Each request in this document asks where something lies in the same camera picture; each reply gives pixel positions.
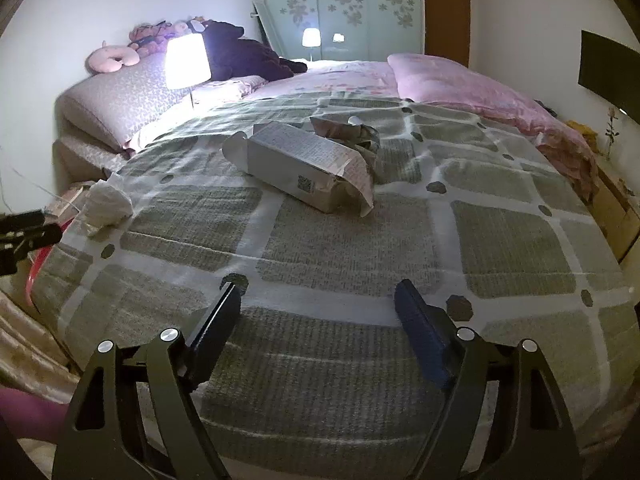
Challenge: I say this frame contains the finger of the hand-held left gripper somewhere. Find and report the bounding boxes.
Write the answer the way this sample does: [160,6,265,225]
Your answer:
[0,210,51,231]
[0,223,63,261]

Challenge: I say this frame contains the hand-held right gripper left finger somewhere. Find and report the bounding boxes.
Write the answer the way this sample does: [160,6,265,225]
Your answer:
[50,274,243,480]

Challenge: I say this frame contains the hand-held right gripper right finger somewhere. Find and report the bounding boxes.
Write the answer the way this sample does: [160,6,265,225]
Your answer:
[394,280,583,480]

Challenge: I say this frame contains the red plastic bin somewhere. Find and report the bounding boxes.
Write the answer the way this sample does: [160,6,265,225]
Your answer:
[25,247,56,311]

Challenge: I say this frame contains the white plastic bag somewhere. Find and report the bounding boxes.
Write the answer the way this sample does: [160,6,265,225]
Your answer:
[82,180,135,238]

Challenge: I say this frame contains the grey cardboard box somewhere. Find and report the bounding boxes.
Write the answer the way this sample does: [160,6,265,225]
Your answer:
[221,121,375,218]

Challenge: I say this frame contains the brown foil wrapper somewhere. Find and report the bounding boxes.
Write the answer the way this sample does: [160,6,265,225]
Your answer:
[309,115,382,156]

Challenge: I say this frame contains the beige patterned cloth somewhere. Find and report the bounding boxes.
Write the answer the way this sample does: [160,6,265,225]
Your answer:
[0,280,81,391]

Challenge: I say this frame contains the green checked blanket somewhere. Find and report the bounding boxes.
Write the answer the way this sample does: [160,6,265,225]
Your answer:
[30,92,640,480]

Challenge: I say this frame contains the magenta cloth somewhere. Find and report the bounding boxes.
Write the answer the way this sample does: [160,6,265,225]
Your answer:
[0,385,71,443]

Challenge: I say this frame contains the grey patterned pillow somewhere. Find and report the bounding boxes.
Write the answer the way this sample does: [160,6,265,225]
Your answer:
[60,52,201,151]

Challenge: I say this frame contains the pink plush toys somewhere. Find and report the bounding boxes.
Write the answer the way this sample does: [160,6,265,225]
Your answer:
[129,19,206,56]

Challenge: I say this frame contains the light wooden cabinet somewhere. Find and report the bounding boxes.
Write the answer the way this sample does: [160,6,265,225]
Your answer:
[590,160,640,266]

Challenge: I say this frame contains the pink floral pillow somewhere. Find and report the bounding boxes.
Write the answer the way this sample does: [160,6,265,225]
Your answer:
[192,75,268,103]

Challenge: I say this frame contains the pink quilt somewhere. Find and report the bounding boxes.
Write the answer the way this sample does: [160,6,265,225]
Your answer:
[387,52,601,201]

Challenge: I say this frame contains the yellow cloth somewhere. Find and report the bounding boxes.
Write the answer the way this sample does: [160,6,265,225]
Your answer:
[565,119,598,153]

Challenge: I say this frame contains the pink floral bed sheet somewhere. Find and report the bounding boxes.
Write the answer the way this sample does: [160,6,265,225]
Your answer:
[245,59,401,101]

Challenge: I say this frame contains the dark purple plush toy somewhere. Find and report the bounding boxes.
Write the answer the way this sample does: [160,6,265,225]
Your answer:
[202,20,308,82]

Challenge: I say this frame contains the artificial rose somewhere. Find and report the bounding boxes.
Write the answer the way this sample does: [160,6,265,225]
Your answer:
[602,107,621,161]

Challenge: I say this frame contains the small white table lamp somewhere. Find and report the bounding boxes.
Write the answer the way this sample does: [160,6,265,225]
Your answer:
[301,27,322,62]

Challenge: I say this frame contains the brown wooden door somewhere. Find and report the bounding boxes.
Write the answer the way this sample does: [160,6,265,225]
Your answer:
[422,0,471,68]

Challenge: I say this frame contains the pink ring plush pillow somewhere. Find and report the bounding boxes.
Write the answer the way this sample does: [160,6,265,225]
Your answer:
[85,40,141,75]

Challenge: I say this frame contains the white leaning frame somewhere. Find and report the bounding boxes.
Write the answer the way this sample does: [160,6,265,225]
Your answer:
[249,0,283,58]

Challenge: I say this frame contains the black wall television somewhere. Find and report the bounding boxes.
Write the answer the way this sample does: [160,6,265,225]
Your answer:
[577,30,640,123]

